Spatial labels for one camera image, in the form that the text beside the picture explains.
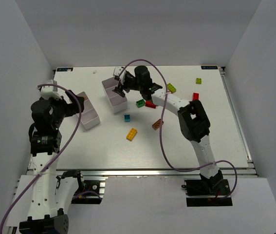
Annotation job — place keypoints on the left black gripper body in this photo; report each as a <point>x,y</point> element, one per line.
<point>72,105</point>

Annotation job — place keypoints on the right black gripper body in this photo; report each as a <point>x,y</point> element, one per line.
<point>123,83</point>

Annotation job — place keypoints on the dark green lego brick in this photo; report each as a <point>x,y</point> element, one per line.
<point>140,103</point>

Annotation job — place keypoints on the red long lego brick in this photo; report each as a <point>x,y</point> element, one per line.
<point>150,105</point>

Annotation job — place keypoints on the lime lego brick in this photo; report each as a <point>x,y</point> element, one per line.
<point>171,88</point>
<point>198,80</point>

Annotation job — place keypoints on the yellow long lego brick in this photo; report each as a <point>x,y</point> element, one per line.
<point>131,135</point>

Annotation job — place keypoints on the brown long lego brick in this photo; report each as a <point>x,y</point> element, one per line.
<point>157,124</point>

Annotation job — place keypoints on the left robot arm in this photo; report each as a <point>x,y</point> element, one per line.
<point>52,194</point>

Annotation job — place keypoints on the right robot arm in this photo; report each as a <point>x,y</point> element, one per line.
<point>193,120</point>

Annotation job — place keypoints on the white right sorting container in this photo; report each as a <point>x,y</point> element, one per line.
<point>116,102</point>

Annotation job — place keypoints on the white sorting container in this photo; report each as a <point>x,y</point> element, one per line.
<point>116,102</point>
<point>89,117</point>

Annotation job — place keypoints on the small cyan lego brick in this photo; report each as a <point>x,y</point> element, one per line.
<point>127,118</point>

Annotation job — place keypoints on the white left sorting container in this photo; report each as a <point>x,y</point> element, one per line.
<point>89,117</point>

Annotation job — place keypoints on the red lego brick right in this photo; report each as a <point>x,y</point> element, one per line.
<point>195,96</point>

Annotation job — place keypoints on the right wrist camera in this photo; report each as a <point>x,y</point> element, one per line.
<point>119,73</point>

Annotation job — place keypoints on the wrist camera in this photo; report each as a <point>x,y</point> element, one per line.
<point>119,73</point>
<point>48,91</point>

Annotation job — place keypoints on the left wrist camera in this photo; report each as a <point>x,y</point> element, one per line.
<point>48,91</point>

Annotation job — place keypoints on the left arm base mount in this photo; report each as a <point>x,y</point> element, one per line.
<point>86,191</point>

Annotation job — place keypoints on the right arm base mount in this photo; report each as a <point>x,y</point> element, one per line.
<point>198,194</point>

